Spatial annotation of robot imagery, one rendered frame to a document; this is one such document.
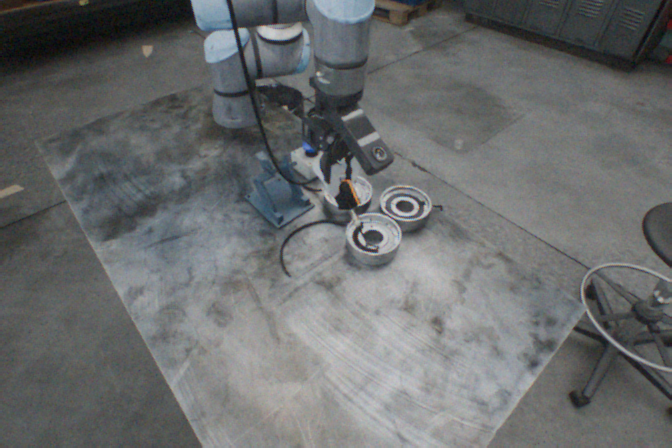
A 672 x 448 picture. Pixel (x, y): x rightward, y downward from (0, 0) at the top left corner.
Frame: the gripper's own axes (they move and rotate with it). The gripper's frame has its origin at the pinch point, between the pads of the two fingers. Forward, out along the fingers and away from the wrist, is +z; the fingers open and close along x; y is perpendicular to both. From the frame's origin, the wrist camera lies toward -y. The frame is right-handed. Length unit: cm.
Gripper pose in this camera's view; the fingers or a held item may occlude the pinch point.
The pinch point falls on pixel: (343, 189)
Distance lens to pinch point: 70.5
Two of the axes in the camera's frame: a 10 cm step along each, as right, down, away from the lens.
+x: -7.5, 4.5, -4.8
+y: -6.6, -5.5, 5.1
